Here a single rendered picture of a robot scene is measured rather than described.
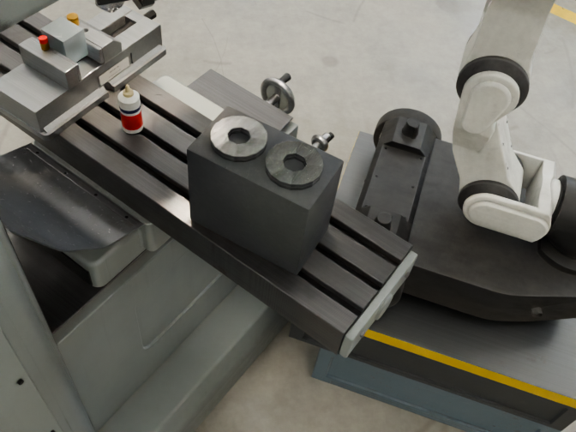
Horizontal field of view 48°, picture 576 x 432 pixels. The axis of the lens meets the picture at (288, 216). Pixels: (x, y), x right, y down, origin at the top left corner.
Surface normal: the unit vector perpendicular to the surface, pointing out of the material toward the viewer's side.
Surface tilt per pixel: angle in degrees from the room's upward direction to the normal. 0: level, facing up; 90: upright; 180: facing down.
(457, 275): 0
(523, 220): 90
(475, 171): 90
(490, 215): 90
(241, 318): 0
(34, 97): 0
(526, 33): 90
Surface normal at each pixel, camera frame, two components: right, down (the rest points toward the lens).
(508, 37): -0.32, 0.74
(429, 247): 0.09, -0.60
